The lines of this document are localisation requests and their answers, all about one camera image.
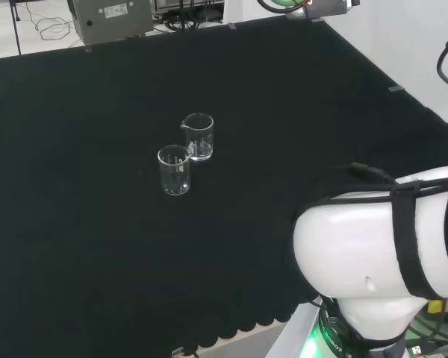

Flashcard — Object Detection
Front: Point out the clear glass beaker with spout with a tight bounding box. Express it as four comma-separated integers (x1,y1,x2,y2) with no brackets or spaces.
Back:
157,145,192,197
180,113,214,163

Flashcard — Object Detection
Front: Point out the black bench cloth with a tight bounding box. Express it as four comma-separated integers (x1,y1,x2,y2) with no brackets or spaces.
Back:
0,15,448,358

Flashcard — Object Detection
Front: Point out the grey metal box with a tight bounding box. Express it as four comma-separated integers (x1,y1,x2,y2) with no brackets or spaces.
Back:
66,0,155,48

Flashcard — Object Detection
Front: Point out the yellow stop button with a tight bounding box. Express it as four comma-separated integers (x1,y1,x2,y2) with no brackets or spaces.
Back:
428,297,448,324

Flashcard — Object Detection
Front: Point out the black tripod leg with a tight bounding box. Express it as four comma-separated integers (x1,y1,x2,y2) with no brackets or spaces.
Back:
10,0,22,56

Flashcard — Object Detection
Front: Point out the equipment rack with black cables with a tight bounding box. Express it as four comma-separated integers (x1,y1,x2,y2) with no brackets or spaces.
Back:
152,0,225,34

